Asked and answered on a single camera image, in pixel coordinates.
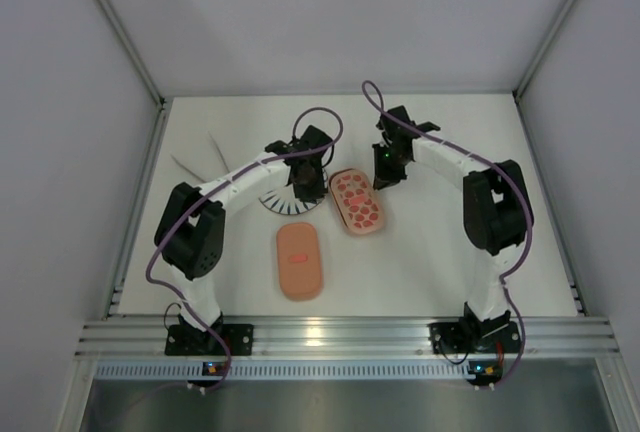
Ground pink divided lunch box tray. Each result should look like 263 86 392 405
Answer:
328 169 389 239

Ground light pink lid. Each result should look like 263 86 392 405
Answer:
329 167 386 231

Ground pink lunch box lid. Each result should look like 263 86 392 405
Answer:
276 222 324 301

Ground metal serving tongs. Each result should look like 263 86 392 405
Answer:
170 132 230 183

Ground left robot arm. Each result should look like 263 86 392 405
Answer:
146 126 335 340

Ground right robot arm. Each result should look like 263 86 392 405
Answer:
373 106 534 353

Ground blue striped white plate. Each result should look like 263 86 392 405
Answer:
259 187 323 216

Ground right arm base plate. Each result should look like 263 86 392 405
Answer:
429 321 522 355

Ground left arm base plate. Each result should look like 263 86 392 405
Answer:
164 324 254 356

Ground aluminium mounting rail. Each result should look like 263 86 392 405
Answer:
74 316 620 360

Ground left aluminium frame post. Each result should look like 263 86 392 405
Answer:
93 0 166 110

